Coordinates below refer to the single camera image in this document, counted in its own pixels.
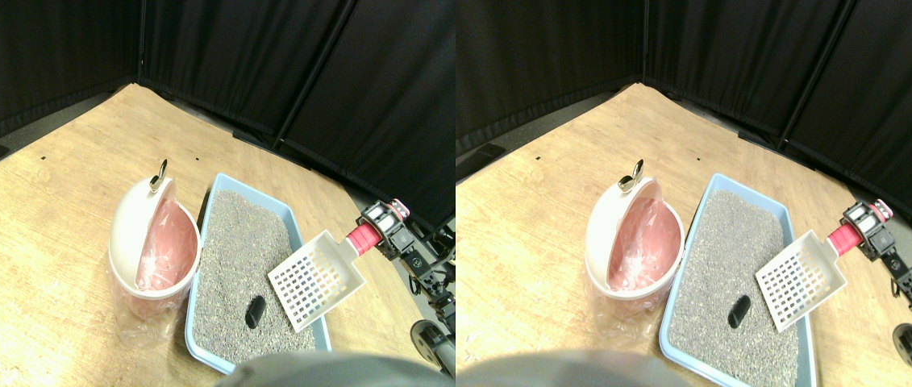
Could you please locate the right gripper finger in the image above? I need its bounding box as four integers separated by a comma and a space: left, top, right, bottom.
841, 202, 882, 236
863, 226, 898, 260
379, 224, 414, 259
356, 202, 398, 236

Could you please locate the white scoop with red handle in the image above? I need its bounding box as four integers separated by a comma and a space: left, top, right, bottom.
267, 222, 384, 334
755, 223, 864, 334

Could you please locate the blue litter tray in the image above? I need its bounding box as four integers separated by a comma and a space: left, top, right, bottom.
184, 173, 333, 376
659, 173, 818, 387

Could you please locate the curtain stand pole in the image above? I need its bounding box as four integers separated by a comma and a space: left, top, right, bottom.
273, 0, 360, 150
776, 0, 860, 150
640, 0, 652, 83
135, 0, 147, 83

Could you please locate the white bin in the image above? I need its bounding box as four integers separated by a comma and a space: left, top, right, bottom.
585, 160, 682, 323
107, 160, 202, 343

